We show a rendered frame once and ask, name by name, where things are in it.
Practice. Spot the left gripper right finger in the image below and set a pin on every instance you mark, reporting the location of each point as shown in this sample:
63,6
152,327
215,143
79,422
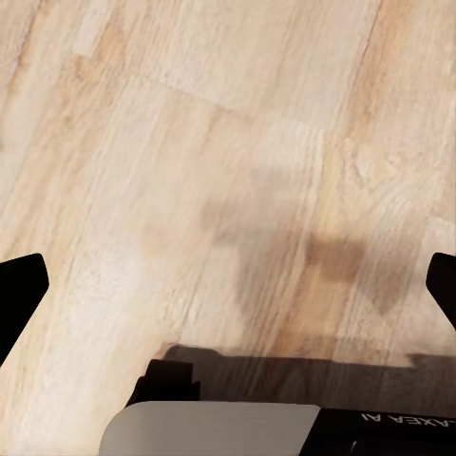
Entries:
441,283

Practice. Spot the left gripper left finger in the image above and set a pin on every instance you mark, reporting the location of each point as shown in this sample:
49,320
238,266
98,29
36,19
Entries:
23,284

